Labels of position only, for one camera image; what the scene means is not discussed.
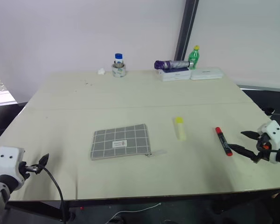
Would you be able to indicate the yellow glue stick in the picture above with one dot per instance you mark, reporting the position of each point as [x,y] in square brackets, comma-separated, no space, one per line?
[180,129]

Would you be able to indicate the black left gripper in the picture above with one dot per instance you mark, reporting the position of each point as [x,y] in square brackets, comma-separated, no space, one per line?
[25,169]

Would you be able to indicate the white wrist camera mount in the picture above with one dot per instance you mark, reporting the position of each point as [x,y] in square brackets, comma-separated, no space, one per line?
[8,161]
[275,133]

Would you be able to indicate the folded purple grey umbrella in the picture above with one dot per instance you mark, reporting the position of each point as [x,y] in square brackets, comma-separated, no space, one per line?
[172,64]

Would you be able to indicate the dark window frame post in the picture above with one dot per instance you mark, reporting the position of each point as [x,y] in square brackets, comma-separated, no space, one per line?
[186,28]

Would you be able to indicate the white bottle with blue cap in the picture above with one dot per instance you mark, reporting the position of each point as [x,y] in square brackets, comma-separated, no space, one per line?
[118,58]

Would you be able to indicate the grey checked pencil pouch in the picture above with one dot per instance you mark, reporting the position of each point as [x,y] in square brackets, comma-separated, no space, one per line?
[119,142]

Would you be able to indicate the white box with purple print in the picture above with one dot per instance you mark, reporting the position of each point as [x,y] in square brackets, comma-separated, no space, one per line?
[176,75]

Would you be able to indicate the black table frame bar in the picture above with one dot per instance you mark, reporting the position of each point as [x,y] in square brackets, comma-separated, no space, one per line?
[37,207]

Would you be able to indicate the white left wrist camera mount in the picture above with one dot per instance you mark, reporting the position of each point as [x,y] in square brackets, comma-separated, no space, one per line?
[8,161]

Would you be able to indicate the green plastic bottle yellow cap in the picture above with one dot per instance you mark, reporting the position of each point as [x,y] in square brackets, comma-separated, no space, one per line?
[193,58]

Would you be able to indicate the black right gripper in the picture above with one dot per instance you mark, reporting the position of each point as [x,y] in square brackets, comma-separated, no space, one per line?
[263,145]

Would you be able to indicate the red and black marker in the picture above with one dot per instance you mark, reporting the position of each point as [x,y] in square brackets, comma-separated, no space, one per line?
[223,141]

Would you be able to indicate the crumpled white tissue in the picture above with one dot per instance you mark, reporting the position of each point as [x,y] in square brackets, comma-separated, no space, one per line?
[101,71]

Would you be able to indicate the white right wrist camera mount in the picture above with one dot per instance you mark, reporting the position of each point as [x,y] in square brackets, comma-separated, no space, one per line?
[275,133]

